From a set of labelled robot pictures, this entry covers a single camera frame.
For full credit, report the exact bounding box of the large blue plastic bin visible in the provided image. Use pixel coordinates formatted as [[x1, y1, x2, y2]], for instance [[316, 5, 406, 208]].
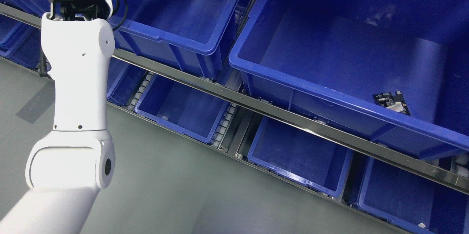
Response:
[[0, 0, 263, 79], [228, 0, 469, 160]]

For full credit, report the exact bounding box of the black circuit board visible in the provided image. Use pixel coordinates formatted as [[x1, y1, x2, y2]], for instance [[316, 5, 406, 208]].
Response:
[[372, 91, 411, 116]]

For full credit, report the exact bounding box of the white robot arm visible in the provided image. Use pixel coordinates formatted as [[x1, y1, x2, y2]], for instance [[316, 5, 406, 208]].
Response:
[[1, 0, 116, 234]]

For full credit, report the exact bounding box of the metal roller shelf rack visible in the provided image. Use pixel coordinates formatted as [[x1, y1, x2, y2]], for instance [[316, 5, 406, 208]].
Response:
[[0, 3, 469, 234]]

